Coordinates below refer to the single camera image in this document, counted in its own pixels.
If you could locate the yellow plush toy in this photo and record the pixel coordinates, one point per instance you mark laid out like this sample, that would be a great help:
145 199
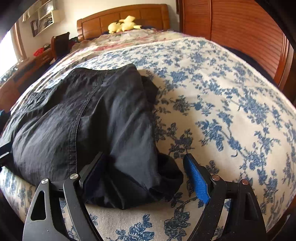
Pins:
122 25

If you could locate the pink floral quilt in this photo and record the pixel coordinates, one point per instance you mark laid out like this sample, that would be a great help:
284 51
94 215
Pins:
122 40

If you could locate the wooden chair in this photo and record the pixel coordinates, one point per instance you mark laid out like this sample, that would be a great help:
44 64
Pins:
60 45

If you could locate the blue floral bed sheet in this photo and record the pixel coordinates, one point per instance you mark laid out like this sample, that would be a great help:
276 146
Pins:
211 104

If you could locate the wooden louvered wardrobe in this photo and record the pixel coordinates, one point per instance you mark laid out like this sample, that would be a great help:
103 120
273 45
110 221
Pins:
245 29

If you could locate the white wall shelf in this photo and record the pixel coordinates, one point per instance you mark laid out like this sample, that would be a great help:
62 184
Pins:
41 15

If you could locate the dark navy jacket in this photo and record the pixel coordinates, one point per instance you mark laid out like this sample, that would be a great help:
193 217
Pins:
59 130

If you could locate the wooden desk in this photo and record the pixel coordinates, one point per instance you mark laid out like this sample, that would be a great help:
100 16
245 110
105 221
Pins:
29 72

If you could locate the red basket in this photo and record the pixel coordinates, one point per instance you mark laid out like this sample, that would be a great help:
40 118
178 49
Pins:
39 52

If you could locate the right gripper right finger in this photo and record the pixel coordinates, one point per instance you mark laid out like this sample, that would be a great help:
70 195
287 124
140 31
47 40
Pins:
211 191

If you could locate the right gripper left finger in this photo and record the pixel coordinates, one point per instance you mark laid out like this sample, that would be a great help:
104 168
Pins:
74 192

